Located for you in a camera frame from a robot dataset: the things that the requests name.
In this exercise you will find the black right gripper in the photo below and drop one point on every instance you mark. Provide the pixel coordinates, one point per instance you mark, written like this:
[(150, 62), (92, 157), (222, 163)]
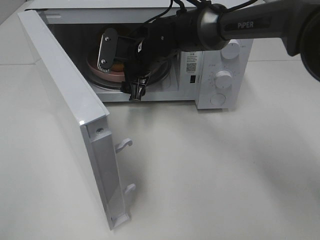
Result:
[(155, 44)]

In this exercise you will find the burger with sesame-free bun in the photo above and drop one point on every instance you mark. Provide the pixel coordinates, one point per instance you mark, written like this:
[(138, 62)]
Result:
[(122, 30)]

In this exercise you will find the pink round plate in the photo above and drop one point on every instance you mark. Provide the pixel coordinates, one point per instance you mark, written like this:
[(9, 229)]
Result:
[(111, 76)]

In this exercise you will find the white timer knob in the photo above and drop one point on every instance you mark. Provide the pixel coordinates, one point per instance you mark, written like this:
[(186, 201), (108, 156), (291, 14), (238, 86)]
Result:
[(223, 79)]

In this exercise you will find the round white door button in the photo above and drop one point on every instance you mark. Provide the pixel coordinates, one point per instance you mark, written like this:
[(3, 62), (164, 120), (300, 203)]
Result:
[(218, 99)]

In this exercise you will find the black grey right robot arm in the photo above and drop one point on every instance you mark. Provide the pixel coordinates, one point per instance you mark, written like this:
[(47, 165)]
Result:
[(262, 25)]

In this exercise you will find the glass microwave turntable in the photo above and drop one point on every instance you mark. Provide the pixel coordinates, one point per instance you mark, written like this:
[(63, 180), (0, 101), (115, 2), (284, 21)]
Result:
[(157, 77)]

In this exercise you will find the white warning label sticker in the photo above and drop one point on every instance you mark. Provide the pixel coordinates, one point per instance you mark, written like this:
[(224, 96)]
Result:
[(191, 62)]

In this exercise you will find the white microwave oven body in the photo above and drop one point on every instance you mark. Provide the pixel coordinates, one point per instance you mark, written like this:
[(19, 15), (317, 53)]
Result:
[(196, 72)]

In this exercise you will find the upper white power knob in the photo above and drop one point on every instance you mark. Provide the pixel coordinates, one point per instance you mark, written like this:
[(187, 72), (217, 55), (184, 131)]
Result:
[(231, 50)]

